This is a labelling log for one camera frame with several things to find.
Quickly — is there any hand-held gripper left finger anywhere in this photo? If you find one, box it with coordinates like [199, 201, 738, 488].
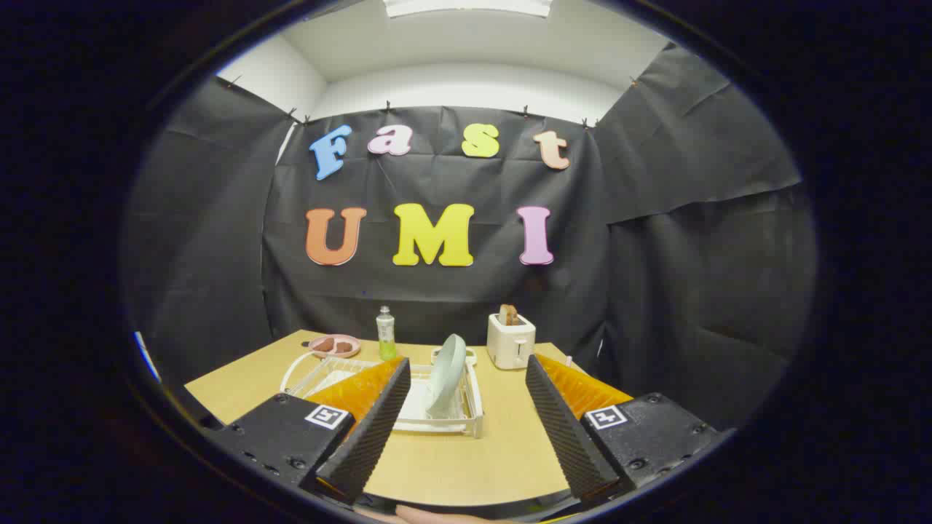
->
[208, 357, 412, 504]

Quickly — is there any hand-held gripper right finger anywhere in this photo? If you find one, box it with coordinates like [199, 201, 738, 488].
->
[524, 354, 722, 503]

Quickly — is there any white wire dish rack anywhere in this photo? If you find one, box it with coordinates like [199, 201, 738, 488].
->
[280, 352, 485, 439]

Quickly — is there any light green plate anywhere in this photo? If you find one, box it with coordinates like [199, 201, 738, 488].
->
[424, 333, 467, 419]

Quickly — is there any pink plate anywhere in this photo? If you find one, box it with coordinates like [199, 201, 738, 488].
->
[307, 334, 362, 360]

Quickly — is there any green dish soap bottle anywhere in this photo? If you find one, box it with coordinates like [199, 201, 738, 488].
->
[376, 306, 398, 362]

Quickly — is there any white toaster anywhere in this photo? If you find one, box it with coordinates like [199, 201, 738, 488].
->
[486, 313, 537, 370]

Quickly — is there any black backdrop cloth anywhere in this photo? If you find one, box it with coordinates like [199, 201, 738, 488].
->
[124, 44, 816, 430]

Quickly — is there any ceiling light panel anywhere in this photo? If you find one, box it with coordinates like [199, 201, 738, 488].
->
[382, 0, 553, 19]

